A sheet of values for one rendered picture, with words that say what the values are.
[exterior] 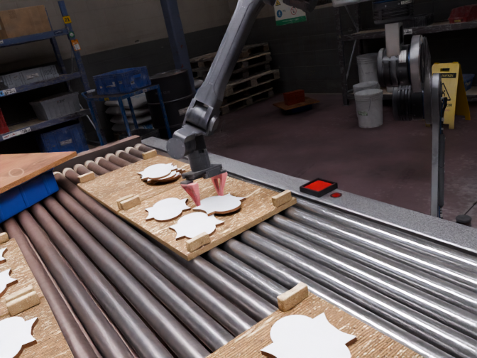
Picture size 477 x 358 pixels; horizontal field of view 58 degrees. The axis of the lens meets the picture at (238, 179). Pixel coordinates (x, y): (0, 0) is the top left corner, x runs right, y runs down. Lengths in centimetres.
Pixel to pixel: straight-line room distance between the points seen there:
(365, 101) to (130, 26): 369
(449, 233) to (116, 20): 616
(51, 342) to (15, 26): 488
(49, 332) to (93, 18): 593
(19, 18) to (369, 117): 398
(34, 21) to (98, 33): 124
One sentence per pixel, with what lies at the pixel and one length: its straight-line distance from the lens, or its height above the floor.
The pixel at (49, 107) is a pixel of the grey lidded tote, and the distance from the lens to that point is 561.
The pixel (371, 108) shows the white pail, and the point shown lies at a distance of 487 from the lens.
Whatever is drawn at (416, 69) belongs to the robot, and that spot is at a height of 113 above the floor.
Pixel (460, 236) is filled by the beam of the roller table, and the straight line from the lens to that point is 101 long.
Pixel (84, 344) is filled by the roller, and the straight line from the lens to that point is 88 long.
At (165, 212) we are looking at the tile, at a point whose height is 94.
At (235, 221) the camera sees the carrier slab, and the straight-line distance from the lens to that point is 109.
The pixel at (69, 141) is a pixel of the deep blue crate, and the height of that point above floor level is 32.
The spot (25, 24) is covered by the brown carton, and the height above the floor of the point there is 172.
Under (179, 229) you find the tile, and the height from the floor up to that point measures 94.
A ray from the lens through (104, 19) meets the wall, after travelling 670.
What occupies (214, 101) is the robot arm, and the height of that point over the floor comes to 122.
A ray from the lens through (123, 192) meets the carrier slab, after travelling 150.
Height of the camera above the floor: 142
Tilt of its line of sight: 21 degrees down
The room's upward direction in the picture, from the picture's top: 11 degrees counter-clockwise
